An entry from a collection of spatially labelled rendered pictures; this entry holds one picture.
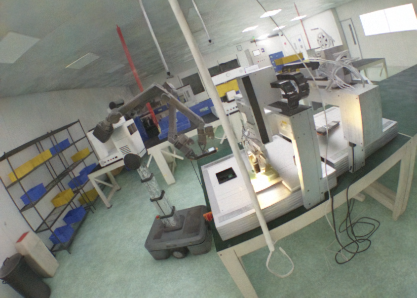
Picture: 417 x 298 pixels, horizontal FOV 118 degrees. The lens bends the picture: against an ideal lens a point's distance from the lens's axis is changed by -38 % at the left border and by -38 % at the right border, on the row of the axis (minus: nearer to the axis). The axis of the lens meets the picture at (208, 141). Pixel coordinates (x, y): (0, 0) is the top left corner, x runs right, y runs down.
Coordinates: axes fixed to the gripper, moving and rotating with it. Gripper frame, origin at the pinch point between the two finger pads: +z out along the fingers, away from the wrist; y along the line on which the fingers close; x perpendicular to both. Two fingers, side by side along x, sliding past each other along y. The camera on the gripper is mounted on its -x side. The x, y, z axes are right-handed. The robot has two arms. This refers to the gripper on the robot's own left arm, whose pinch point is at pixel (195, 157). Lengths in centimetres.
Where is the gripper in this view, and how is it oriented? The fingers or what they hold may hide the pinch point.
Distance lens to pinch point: 166.6
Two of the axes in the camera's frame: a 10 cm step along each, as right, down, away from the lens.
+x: -6.2, 7.8, 1.1
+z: 7.7, 5.7, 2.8
